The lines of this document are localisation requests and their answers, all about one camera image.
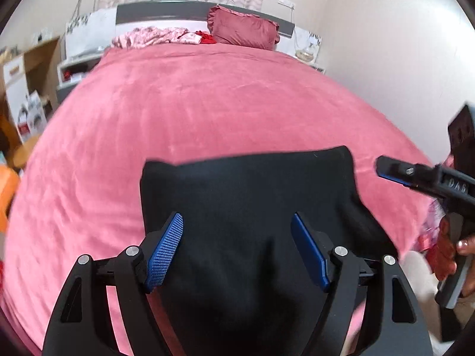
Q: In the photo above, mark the grey and white headboard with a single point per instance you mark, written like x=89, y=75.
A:
x=159, y=11

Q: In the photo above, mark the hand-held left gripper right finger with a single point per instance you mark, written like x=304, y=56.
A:
x=310, y=252

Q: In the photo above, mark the pink floral cloth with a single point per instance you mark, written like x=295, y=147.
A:
x=156, y=36

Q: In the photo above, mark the white bedside nightstand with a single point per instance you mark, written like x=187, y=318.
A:
x=79, y=68
x=318, y=68

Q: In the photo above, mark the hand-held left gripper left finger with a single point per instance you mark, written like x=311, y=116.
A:
x=166, y=252

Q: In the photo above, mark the wooden desk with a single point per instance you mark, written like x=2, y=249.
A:
x=40, y=66

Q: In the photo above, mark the red cloth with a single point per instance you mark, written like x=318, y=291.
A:
x=206, y=38

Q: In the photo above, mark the white drawer cabinet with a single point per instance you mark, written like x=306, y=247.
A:
x=15, y=85

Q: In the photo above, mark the white printed cardboard box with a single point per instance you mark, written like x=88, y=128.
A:
x=32, y=117

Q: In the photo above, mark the person's right hand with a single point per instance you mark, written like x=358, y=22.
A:
x=467, y=245

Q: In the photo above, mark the orange plastic object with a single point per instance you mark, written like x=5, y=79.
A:
x=7, y=196

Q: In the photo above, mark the black pants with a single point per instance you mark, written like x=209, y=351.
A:
x=241, y=207

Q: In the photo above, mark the round wooden stool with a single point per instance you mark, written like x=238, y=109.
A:
x=24, y=152

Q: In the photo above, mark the pink fleece bed blanket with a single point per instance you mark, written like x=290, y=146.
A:
x=185, y=111

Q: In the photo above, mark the white wall socket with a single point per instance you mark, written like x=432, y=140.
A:
x=285, y=3

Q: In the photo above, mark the dark pink ruffled pillow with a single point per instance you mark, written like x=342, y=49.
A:
x=241, y=28

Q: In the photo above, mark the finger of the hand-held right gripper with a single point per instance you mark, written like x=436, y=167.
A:
x=397, y=172

